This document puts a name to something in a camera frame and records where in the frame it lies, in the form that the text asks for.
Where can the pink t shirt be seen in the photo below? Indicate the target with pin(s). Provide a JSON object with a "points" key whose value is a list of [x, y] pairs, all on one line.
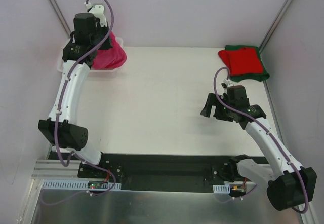
{"points": [[112, 58]]}

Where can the grey cable duct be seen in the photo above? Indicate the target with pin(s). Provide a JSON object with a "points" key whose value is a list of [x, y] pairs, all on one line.
{"points": [[81, 185], [221, 189]]}

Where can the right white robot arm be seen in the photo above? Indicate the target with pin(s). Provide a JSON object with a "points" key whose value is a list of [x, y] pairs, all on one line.
{"points": [[288, 183]]}

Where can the folded green t shirt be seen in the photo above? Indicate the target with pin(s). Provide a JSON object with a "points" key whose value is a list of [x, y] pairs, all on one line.
{"points": [[257, 77]]}

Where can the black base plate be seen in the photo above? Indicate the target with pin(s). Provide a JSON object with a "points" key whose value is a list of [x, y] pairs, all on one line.
{"points": [[163, 173]]}

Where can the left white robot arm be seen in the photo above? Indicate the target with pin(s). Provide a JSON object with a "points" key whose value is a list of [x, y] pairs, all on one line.
{"points": [[60, 128]]}

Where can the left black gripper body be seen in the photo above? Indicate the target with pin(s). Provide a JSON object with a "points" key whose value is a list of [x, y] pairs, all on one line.
{"points": [[106, 40]]}

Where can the folded red t shirt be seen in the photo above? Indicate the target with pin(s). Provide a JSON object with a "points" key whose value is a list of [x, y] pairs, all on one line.
{"points": [[242, 61]]}

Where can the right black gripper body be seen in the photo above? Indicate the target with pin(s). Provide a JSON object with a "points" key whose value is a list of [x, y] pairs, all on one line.
{"points": [[220, 110]]}

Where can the left grey cable duct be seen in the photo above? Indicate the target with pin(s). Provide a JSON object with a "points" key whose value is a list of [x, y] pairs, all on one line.
{"points": [[81, 185]]}

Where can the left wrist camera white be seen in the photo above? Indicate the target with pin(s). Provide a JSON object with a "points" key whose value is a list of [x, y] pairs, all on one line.
{"points": [[98, 11]]}

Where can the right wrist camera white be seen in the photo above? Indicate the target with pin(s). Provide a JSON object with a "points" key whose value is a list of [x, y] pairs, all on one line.
{"points": [[227, 83]]}

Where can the right grey cable duct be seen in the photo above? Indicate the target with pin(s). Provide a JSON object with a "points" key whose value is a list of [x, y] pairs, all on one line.
{"points": [[221, 189]]}

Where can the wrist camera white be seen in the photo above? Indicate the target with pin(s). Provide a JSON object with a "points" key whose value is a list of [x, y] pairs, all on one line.
{"points": [[98, 11], [227, 83]]}

